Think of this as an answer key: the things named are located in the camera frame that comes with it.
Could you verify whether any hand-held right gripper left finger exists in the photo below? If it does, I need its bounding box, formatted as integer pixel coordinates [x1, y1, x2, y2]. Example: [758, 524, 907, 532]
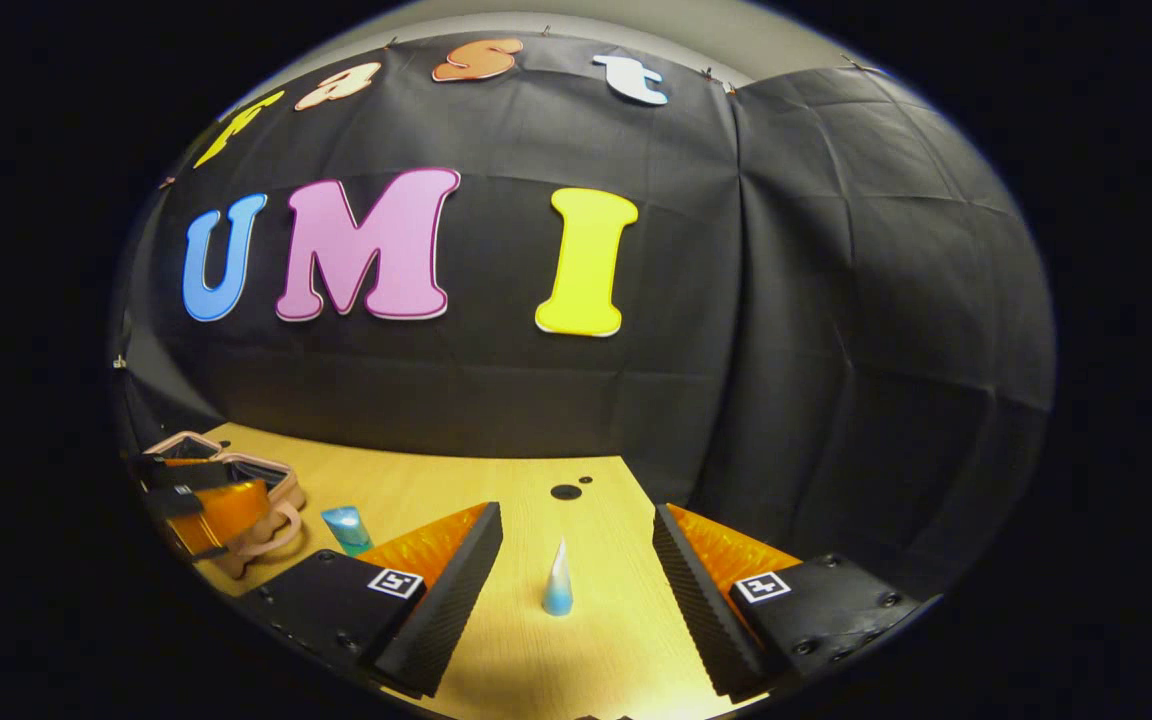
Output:
[229, 501, 504, 701]

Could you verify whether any blue skin care bottle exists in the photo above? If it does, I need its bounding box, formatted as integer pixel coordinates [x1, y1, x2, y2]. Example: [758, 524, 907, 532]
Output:
[321, 505, 375, 558]

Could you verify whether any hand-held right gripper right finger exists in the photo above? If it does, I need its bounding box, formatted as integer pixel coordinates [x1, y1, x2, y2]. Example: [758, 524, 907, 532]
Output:
[652, 503, 940, 703]

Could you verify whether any black backdrop cloth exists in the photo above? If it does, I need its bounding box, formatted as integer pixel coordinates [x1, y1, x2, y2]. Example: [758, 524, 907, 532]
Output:
[111, 30, 1057, 603]

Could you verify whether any pink suitcase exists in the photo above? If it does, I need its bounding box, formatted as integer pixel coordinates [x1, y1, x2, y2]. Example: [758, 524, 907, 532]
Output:
[141, 430, 309, 582]

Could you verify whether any white and blue tube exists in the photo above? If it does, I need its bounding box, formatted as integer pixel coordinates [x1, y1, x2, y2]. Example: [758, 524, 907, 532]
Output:
[541, 537, 575, 618]

